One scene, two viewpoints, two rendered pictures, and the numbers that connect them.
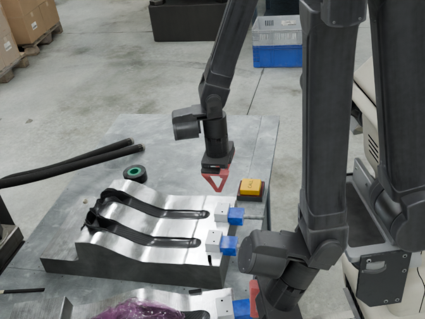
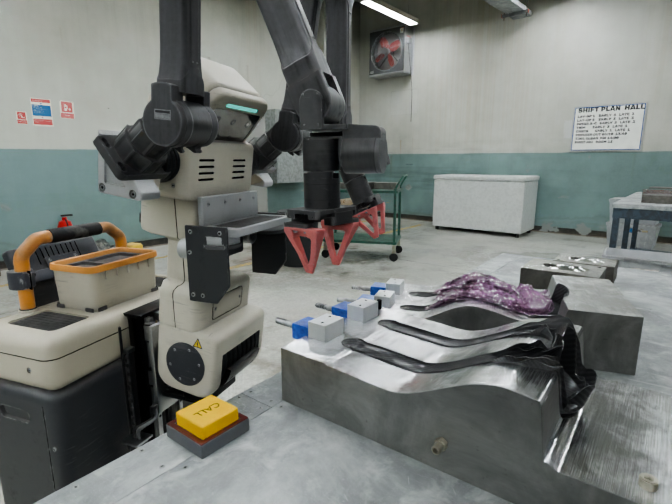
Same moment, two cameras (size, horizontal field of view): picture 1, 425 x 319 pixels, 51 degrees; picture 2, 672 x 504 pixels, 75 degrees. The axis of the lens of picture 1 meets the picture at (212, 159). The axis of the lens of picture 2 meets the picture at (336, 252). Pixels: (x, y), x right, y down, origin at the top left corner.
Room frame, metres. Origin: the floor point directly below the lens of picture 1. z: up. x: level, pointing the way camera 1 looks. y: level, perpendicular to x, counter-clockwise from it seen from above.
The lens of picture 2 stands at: (1.54, 0.26, 1.17)
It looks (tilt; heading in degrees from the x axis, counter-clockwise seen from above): 12 degrees down; 201
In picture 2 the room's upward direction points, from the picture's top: straight up
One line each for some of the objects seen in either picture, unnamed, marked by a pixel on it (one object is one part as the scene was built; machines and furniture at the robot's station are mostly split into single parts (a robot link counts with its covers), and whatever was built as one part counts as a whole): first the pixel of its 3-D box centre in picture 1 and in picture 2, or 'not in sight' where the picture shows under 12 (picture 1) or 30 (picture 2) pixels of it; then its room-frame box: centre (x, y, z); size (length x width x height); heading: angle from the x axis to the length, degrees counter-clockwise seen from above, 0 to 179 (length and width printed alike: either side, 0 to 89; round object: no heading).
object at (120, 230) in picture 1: (141, 218); (461, 339); (0.91, 0.21, 0.92); 0.35 x 0.16 x 0.09; 74
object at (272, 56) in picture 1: (286, 48); not in sight; (3.98, -0.83, 0.11); 0.61 x 0.41 x 0.22; 72
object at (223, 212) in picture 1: (240, 216); (304, 328); (0.90, -0.05, 0.89); 0.13 x 0.05 x 0.05; 74
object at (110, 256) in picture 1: (141, 228); (467, 375); (0.92, 0.22, 0.87); 0.50 x 0.26 x 0.14; 74
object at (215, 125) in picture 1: (212, 124); (325, 155); (0.91, -0.01, 1.18); 0.07 x 0.06 x 0.07; 92
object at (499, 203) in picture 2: not in sight; (483, 203); (-6.28, -0.12, 0.47); 1.52 x 0.77 x 0.94; 72
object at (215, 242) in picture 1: (233, 245); (342, 311); (0.79, -0.02, 0.89); 0.13 x 0.05 x 0.05; 74
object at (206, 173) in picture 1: (217, 173); (330, 238); (0.89, -0.01, 1.05); 0.07 x 0.07 x 0.09; 74
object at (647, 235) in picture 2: not in sight; (632, 234); (-5.61, 1.92, 0.16); 0.60 x 0.42 x 0.33; 68
